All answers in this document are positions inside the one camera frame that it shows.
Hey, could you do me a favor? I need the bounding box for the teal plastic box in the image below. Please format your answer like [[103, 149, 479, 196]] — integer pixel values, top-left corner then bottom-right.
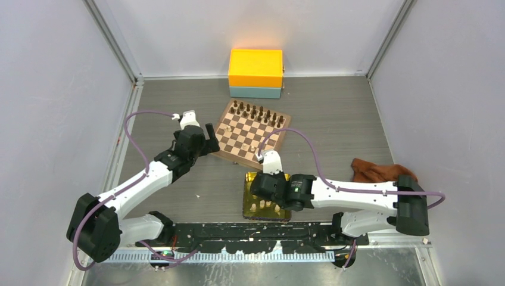
[[229, 86, 282, 99]]

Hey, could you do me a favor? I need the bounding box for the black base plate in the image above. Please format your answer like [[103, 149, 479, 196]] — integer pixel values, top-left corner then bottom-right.
[[145, 222, 354, 254]]

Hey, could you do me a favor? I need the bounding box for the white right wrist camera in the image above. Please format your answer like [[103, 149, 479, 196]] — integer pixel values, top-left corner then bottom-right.
[[255, 149, 283, 175]]

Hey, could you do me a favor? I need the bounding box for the brown cloth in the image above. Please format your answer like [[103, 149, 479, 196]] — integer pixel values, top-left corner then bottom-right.
[[351, 158, 418, 183]]

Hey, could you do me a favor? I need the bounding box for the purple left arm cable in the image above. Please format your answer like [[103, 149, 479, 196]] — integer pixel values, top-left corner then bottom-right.
[[72, 110, 198, 272]]

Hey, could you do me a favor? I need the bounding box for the yellow metal tray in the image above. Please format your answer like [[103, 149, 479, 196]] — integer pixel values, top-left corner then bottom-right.
[[242, 172, 292, 222]]

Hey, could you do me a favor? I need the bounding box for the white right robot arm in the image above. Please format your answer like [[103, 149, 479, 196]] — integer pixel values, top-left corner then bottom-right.
[[250, 172, 429, 245]]

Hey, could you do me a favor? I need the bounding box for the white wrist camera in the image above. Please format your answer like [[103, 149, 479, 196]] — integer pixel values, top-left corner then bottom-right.
[[255, 149, 283, 175], [172, 110, 200, 130]]

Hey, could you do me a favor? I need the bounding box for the yellow plastic box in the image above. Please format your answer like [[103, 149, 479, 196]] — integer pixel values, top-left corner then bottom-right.
[[228, 48, 284, 88]]

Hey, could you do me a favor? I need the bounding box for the wooden chess board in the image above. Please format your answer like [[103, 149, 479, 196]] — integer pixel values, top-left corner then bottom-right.
[[214, 98, 291, 170]]

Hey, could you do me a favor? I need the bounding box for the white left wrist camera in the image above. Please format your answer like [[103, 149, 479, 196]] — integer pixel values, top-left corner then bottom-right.
[[172, 110, 200, 130]]

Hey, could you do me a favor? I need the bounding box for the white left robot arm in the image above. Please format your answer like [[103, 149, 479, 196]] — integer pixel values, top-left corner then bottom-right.
[[66, 123, 220, 263]]

